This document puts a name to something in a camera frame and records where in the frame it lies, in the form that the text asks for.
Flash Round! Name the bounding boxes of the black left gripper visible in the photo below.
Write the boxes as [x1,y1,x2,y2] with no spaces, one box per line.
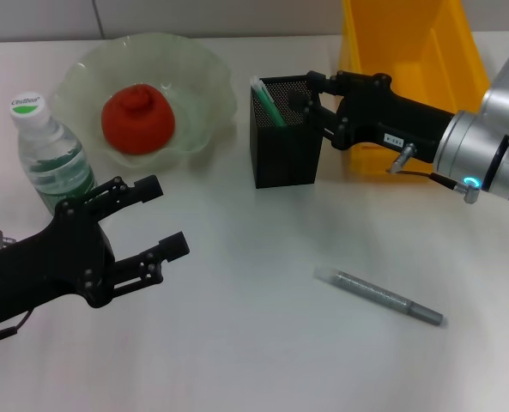
[0,174,191,327]

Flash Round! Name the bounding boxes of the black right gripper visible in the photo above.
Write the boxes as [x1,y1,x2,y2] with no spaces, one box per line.
[286,70,457,165]

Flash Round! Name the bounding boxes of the green pen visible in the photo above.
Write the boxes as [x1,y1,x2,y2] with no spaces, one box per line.
[250,76,288,129]

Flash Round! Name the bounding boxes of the clear green-label water bottle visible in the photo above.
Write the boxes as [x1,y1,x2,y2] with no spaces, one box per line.
[9,89,105,215]

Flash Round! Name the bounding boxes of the grey marker pen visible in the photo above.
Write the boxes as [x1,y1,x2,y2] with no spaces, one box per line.
[313,264,444,327]

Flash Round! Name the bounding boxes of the black mesh pen holder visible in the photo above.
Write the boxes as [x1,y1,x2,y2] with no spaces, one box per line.
[249,74,326,189]

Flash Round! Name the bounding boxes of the green glass fruit plate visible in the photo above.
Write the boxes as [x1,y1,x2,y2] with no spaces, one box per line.
[50,33,238,175]

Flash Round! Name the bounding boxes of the yellow plastic bin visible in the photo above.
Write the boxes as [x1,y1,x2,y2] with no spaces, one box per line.
[337,0,491,181]

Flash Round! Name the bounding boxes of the right arm wrist cable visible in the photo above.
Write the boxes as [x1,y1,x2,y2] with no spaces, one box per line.
[385,142,482,203]

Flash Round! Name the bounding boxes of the arm wrist cable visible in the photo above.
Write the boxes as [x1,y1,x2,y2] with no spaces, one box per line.
[0,229,35,348]
[385,142,482,203]

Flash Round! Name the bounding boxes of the left arm wrist cable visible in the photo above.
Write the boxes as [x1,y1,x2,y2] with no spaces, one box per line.
[0,229,35,348]

